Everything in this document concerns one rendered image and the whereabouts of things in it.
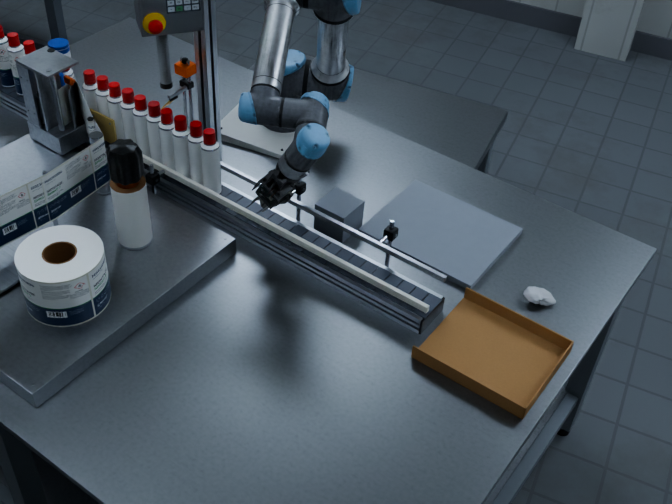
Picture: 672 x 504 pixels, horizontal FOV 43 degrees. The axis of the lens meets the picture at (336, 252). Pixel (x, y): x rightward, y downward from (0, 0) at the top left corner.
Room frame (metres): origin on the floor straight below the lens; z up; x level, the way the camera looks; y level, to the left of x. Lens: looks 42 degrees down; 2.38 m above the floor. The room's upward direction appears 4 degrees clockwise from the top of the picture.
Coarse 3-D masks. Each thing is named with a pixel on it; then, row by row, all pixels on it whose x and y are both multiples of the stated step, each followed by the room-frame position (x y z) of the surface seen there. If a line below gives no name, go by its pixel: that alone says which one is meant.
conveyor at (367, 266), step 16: (16, 96) 2.31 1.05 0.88; (160, 176) 1.95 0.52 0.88; (192, 192) 1.89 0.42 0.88; (224, 192) 1.90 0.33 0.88; (224, 208) 1.83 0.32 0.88; (256, 208) 1.83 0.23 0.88; (256, 224) 1.77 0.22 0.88; (288, 224) 1.78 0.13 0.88; (288, 240) 1.71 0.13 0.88; (320, 240) 1.72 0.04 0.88; (352, 256) 1.67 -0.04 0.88; (368, 272) 1.61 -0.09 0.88; (384, 272) 1.61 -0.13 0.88; (368, 288) 1.55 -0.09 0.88; (400, 288) 1.56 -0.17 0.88; (416, 288) 1.56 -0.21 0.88; (400, 304) 1.50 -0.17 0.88; (432, 304) 1.51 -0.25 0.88
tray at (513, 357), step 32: (448, 320) 1.50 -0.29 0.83; (480, 320) 1.51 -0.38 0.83; (512, 320) 1.51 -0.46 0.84; (416, 352) 1.37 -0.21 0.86; (448, 352) 1.39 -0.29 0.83; (480, 352) 1.40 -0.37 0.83; (512, 352) 1.41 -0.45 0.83; (544, 352) 1.41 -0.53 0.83; (480, 384) 1.27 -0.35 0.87; (512, 384) 1.31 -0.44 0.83; (544, 384) 1.29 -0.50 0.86
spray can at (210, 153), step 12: (204, 132) 1.89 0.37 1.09; (204, 144) 1.88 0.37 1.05; (216, 144) 1.89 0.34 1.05; (204, 156) 1.87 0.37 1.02; (216, 156) 1.88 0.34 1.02; (204, 168) 1.87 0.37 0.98; (216, 168) 1.88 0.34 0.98; (204, 180) 1.88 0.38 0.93; (216, 180) 1.88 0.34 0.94; (216, 192) 1.87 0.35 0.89
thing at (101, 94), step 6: (96, 78) 2.12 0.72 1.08; (102, 78) 2.12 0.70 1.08; (102, 84) 2.11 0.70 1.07; (96, 90) 2.12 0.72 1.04; (102, 90) 2.11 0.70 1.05; (108, 90) 2.12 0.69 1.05; (96, 96) 2.11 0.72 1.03; (102, 96) 2.10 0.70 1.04; (102, 102) 2.10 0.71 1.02; (102, 108) 2.10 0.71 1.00; (108, 114) 2.10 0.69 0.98
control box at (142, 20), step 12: (144, 0) 2.01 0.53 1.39; (156, 0) 2.02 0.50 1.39; (144, 12) 2.01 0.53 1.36; (156, 12) 2.02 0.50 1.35; (180, 12) 2.04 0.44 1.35; (192, 12) 2.05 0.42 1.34; (144, 24) 2.00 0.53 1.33; (168, 24) 2.03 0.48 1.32; (180, 24) 2.04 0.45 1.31; (192, 24) 2.05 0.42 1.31; (144, 36) 2.01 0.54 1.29
